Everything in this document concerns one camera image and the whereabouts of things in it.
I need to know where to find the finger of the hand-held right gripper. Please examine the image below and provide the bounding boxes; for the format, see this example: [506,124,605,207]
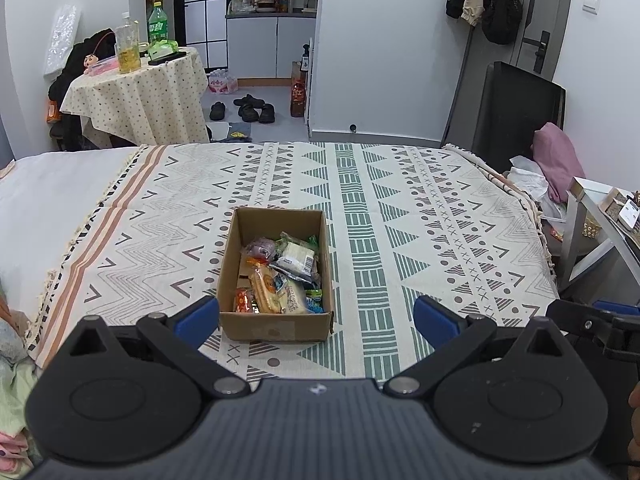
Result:
[545,299,620,337]
[595,301,640,317]

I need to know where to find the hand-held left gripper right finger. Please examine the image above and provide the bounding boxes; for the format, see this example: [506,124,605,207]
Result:
[382,295,576,400]

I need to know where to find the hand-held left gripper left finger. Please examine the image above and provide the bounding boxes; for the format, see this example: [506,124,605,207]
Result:
[60,295,251,401]

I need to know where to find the orange nut snack packet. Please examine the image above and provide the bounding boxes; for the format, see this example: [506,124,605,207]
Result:
[234,287,258,314]

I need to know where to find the long orange cracker packet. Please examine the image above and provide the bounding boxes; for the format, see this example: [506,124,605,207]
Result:
[249,265,285,314]

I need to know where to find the brown cardboard box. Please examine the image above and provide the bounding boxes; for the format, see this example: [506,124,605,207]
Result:
[216,206,335,343]

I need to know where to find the purple snack packet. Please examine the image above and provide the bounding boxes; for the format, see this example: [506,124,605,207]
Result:
[242,237,278,261]

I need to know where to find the white bread packet blue label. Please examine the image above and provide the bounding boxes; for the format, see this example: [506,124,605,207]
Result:
[274,272,311,315]

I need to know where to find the silver grey snack packet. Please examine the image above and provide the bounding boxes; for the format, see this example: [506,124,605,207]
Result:
[272,242,318,281]

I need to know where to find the thin green snack packet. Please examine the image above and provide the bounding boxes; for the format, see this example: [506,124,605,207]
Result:
[279,231,321,250]

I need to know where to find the person's right hand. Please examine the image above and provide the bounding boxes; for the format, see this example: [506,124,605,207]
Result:
[627,380,640,461]

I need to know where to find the white side table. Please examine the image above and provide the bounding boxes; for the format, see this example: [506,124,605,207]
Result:
[557,176,640,291]

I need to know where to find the printed blanket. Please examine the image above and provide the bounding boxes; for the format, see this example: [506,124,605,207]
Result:
[25,141,560,380]

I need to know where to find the white crumpled cloth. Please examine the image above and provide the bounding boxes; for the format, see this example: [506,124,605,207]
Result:
[507,156,551,201]

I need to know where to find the pink pillow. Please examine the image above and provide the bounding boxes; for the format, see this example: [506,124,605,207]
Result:
[532,122,586,203]

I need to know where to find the dark bag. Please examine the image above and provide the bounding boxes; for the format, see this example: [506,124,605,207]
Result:
[220,121,252,142]

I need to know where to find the pile of clothes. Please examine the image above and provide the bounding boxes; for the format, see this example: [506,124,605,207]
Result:
[0,285,43,466]

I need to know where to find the white bed sheet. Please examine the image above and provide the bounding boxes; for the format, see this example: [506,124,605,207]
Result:
[0,146,138,291]

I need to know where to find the black flat panel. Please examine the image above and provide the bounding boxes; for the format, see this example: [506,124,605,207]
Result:
[442,61,566,176]

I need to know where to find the round table with dotted cloth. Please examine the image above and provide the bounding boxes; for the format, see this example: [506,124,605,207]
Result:
[60,47,210,148]

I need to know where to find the pink water bottle pack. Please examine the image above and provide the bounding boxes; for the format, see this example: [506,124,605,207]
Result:
[207,70,238,95]

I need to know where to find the brown bottle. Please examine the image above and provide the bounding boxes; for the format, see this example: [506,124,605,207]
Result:
[290,79,307,118]

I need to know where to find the black door lock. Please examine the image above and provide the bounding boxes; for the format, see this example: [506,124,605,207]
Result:
[532,30,551,73]

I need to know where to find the pink box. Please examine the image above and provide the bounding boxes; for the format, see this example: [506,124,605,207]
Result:
[82,55,121,77]

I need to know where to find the green tissue pack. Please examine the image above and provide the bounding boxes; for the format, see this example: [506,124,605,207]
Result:
[147,40,181,61]

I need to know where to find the clear bottle yellow liquid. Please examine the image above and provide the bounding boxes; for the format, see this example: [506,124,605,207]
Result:
[115,12,142,75]

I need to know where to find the white cabinet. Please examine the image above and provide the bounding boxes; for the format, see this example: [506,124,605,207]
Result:
[226,12,318,81]

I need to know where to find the black clothing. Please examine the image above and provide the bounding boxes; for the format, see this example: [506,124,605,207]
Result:
[48,30,118,151]

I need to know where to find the green soda bottle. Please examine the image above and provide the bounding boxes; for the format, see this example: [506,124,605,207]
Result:
[147,1,171,46]

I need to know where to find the grey door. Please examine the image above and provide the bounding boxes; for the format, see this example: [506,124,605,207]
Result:
[510,0,576,83]

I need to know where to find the bubble wrap sheet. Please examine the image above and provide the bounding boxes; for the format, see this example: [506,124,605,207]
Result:
[44,5,82,78]

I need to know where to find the black grid sliding door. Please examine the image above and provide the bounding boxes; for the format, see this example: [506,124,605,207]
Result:
[177,0,231,71]

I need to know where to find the black mesh bag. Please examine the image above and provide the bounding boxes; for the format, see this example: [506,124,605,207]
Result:
[482,0,523,46]

